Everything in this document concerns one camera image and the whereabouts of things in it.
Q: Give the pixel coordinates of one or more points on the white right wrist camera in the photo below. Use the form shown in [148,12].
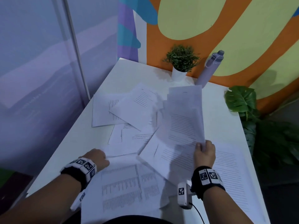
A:
[183,198]

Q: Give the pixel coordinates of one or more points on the small green plant white pot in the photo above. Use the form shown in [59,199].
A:
[182,58]

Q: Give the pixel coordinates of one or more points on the person's left hand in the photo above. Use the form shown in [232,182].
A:
[98,158]

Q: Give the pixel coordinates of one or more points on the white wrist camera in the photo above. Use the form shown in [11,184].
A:
[183,198]
[79,199]

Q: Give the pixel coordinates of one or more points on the thick neat paper stack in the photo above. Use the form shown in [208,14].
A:
[231,174]

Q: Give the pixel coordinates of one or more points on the person's right hand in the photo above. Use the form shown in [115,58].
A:
[205,156]

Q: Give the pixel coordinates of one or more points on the person's black shirt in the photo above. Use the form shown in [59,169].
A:
[140,220]

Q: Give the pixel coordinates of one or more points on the lilac water bottle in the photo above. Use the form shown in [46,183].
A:
[209,69]

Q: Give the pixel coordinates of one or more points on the grey metal frame pole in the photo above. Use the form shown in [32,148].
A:
[78,55]

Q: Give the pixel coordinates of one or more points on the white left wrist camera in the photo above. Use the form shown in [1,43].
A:
[79,199]

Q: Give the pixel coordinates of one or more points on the paper bundle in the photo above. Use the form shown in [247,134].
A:
[184,118]

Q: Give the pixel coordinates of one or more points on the person's left forearm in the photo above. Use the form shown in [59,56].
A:
[42,205]

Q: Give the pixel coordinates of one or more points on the paper sheet with tables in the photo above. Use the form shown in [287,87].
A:
[126,184]

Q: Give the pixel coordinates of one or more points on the person's right forearm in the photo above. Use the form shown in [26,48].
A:
[222,207]

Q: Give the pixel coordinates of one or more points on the large green monstera plant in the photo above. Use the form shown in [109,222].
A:
[240,100]

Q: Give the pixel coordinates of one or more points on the pile of printed papers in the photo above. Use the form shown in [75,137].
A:
[135,104]

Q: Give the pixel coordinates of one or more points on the white table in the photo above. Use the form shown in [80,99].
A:
[130,74]

